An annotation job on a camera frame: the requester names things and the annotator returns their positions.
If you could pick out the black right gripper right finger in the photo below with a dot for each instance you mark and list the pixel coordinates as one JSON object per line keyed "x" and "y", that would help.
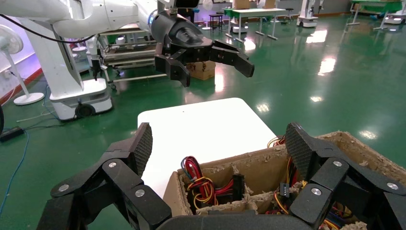
{"x": 326, "y": 174}

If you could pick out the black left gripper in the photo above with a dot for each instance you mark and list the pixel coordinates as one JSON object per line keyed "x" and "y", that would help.
{"x": 184, "y": 38}

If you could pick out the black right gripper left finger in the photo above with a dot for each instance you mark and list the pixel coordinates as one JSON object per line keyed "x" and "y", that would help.
{"x": 123, "y": 177}

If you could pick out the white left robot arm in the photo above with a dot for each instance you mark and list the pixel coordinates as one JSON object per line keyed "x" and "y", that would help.
{"x": 111, "y": 16}

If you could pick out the brown carton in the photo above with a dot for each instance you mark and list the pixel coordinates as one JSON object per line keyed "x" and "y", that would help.
{"x": 269, "y": 3}
{"x": 241, "y": 3}
{"x": 203, "y": 71}

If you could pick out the black stool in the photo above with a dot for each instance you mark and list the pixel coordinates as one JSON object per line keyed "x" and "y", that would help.
{"x": 216, "y": 16}

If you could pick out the frayed cardboard divider box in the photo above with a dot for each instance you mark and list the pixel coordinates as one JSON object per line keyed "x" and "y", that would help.
{"x": 266, "y": 165}

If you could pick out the green-topped white table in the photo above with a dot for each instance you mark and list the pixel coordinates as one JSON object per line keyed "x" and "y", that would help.
{"x": 253, "y": 12}
{"x": 374, "y": 3}

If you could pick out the metal trolley with trays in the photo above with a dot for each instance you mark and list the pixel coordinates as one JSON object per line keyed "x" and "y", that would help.
{"x": 127, "y": 54}

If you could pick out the white idle robot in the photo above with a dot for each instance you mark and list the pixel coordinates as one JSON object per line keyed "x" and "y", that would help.
{"x": 396, "y": 19}
{"x": 307, "y": 19}

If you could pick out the black power strip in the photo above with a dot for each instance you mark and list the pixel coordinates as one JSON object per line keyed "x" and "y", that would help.
{"x": 11, "y": 134}

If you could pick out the white robot torso and base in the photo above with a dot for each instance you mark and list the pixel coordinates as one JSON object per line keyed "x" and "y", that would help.
{"x": 60, "y": 63}

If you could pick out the white pedestal fan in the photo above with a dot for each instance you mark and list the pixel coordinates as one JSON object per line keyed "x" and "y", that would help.
{"x": 9, "y": 41}

